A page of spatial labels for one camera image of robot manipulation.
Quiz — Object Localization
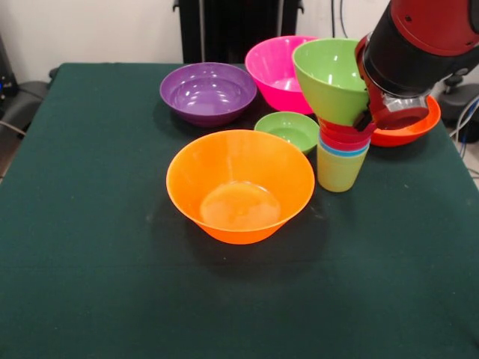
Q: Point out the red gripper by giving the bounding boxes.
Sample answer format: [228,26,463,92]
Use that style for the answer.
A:
[353,35,430,132]

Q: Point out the red cup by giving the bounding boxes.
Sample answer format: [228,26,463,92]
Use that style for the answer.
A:
[319,134,371,153]

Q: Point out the large green bowl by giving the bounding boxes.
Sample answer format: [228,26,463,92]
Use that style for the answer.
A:
[292,38,371,127]

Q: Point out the blue cup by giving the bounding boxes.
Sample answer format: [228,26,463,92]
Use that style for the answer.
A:
[317,141,371,159]

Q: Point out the red-orange bowl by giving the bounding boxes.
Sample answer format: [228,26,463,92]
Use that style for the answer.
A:
[369,95,442,147]

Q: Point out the yellow cup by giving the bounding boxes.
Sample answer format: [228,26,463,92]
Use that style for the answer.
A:
[317,146,370,194]

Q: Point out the small green bowl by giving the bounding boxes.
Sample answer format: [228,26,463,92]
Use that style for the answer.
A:
[254,111,320,156]

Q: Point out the black equipment with knob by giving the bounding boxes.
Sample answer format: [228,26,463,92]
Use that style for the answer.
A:
[437,73,479,130]

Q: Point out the pink bowl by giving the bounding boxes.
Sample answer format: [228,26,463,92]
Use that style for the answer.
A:
[245,35,319,115]

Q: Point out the large orange bowl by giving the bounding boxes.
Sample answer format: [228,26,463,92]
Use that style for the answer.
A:
[165,129,315,245]

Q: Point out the purple bowl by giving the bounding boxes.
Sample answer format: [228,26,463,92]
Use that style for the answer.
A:
[159,62,258,128]

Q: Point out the dark green tablecloth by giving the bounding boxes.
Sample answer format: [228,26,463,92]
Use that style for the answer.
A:
[0,62,479,359]

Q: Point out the black electronics box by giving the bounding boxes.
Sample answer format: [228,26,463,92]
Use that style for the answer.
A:
[0,31,19,111]

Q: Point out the white cable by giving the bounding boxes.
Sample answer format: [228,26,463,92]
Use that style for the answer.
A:
[449,95,479,138]

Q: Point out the grey cable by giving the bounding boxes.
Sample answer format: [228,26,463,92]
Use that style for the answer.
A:
[0,119,27,138]

